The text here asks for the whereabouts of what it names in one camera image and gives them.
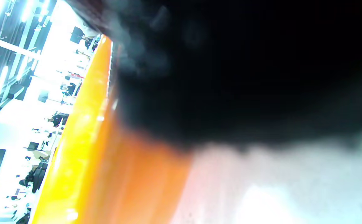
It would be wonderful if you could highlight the person's right hand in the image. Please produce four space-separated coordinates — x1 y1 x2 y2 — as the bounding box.
66 0 362 151

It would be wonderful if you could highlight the orange plastic bowl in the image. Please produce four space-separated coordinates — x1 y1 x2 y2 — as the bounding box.
32 35 194 224

